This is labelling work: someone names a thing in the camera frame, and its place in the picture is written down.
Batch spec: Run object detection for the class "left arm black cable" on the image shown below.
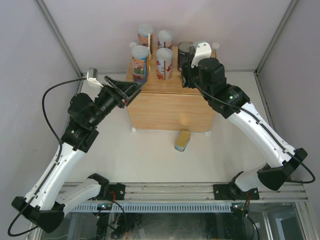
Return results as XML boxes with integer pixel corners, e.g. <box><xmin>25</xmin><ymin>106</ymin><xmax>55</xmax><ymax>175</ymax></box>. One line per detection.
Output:
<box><xmin>6</xmin><ymin>77</ymin><xmax>88</xmax><ymax>237</ymax></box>

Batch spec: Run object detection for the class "black base bracket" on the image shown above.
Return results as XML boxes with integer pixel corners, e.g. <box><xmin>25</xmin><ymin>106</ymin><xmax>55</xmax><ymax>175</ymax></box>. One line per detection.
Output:
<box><xmin>106</xmin><ymin>183</ymin><xmax>126</xmax><ymax>201</ymax></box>
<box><xmin>213</xmin><ymin>183</ymin><xmax>260</xmax><ymax>201</ymax></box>

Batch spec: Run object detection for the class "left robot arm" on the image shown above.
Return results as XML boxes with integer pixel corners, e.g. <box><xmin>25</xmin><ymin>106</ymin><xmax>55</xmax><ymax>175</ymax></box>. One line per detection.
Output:
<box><xmin>11</xmin><ymin>75</ymin><xmax>144</xmax><ymax>233</ymax></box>

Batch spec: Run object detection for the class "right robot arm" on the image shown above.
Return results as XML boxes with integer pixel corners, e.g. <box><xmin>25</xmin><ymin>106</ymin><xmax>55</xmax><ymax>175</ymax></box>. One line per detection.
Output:
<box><xmin>181</xmin><ymin>57</ymin><xmax>308</xmax><ymax>200</ymax></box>

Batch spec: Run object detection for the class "left black base bracket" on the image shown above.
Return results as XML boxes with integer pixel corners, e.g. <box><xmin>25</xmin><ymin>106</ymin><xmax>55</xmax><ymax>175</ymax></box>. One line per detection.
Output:
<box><xmin>106</xmin><ymin>183</ymin><xmax>126</xmax><ymax>201</ymax></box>

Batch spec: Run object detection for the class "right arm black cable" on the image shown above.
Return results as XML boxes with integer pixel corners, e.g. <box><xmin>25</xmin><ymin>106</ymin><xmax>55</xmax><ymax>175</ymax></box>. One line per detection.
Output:
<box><xmin>187</xmin><ymin>47</ymin><xmax>316</xmax><ymax>201</ymax></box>

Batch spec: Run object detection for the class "rectangular gold tin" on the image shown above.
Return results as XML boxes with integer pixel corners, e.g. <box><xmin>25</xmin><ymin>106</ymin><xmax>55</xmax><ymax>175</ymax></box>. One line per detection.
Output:
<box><xmin>174</xmin><ymin>130</ymin><xmax>191</xmax><ymax>152</ymax></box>

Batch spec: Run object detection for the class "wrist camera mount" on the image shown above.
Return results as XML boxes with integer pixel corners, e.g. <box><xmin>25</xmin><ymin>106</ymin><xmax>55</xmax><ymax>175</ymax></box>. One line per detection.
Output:
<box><xmin>86</xmin><ymin>67</ymin><xmax>103</xmax><ymax>88</ymax></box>
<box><xmin>190</xmin><ymin>41</ymin><xmax>212</xmax><ymax>68</ymax></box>

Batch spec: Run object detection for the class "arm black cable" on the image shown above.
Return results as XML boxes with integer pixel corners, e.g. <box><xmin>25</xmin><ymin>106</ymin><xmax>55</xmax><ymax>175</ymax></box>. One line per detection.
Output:
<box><xmin>6</xmin><ymin>77</ymin><xmax>88</xmax><ymax>237</ymax></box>
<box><xmin>187</xmin><ymin>47</ymin><xmax>316</xmax><ymax>201</ymax></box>

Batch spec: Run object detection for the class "dark round tin can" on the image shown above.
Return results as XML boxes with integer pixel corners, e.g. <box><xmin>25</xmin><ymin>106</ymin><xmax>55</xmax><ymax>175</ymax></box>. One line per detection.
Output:
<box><xmin>177</xmin><ymin>41</ymin><xmax>194</xmax><ymax>72</ymax></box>

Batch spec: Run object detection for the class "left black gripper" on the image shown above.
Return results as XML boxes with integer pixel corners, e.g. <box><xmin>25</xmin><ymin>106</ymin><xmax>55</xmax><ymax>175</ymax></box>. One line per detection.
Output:
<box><xmin>87</xmin><ymin>76</ymin><xmax>144</xmax><ymax>128</ymax></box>

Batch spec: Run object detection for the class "wooden cube shelf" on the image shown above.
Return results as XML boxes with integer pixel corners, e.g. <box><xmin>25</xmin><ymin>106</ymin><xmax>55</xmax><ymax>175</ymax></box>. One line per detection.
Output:
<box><xmin>127</xmin><ymin>46</ymin><xmax>216</xmax><ymax>133</ymax></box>

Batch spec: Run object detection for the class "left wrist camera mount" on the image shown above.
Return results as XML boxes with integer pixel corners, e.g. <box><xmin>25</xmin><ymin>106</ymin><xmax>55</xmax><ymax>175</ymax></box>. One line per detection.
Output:
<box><xmin>86</xmin><ymin>67</ymin><xmax>103</xmax><ymax>88</ymax></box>

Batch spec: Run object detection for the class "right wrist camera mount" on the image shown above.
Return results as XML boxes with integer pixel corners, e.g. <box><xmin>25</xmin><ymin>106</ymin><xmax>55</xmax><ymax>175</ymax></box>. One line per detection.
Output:
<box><xmin>190</xmin><ymin>41</ymin><xmax>212</xmax><ymax>68</ymax></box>

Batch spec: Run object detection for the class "white lid can colourful label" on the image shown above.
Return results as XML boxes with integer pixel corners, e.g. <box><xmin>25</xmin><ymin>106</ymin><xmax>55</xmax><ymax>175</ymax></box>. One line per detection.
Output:
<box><xmin>131</xmin><ymin>45</ymin><xmax>150</xmax><ymax>83</ymax></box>

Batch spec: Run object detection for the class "tall can with spoon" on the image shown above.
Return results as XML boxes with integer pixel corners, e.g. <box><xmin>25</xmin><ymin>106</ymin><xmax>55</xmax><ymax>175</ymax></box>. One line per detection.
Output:
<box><xmin>137</xmin><ymin>24</ymin><xmax>154</xmax><ymax>56</ymax></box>

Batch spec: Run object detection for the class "white lid can red label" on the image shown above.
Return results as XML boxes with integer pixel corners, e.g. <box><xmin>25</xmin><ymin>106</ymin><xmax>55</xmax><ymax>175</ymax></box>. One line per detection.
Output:
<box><xmin>157</xmin><ymin>30</ymin><xmax>174</xmax><ymax>50</ymax></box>

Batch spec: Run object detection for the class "aluminium mounting rail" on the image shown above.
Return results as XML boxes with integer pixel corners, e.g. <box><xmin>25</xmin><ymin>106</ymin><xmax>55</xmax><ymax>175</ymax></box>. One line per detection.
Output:
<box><xmin>59</xmin><ymin>181</ymin><xmax>308</xmax><ymax>201</ymax></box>

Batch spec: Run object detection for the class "right black base bracket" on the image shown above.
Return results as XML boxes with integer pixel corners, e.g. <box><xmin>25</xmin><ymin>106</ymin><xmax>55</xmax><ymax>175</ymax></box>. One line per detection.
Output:
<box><xmin>213</xmin><ymin>183</ymin><xmax>260</xmax><ymax>201</ymax></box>

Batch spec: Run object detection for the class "slotted cable duct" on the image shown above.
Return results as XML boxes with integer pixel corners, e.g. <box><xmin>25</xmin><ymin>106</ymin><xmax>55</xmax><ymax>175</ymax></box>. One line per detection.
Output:
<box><xmin>71</xmin><ymin>202</ymin><xmax>232</xmax><ymax>213</ymax></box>

